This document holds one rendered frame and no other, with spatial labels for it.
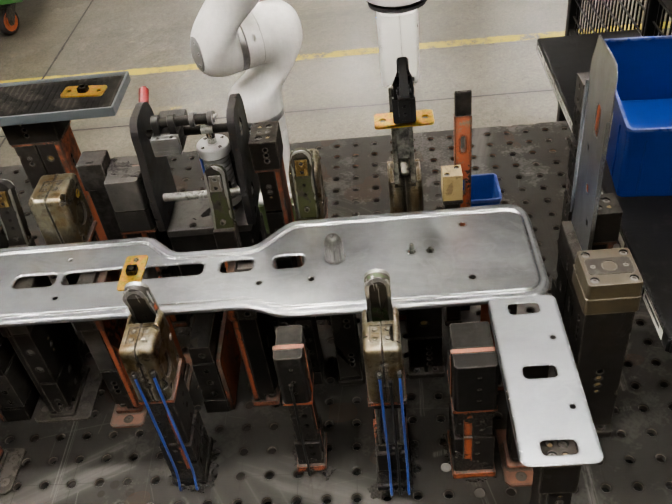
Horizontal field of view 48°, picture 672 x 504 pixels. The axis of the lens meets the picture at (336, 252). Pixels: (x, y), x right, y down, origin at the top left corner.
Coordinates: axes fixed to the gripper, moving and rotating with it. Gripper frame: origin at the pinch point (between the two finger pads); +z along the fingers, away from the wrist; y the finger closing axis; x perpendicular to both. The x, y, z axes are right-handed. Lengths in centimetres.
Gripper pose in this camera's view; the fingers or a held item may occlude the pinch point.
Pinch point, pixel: (403, 104)
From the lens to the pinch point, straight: 108.0
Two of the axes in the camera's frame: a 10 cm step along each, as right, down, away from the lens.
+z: 1.1, 7.5, 6.5
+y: 0.0, 6.6, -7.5
